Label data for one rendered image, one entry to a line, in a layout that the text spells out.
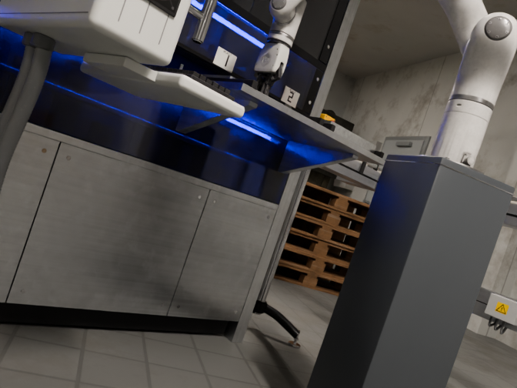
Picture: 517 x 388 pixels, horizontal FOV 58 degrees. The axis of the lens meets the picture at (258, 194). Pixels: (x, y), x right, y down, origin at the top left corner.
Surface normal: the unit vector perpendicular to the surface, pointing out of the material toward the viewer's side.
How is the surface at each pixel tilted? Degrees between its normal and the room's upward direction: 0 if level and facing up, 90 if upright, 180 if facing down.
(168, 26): 90
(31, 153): 90
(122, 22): 90
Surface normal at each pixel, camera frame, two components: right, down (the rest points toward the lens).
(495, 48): -0.34, 0.50
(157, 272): 0.62, 0.22
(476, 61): -0.66, 0.39
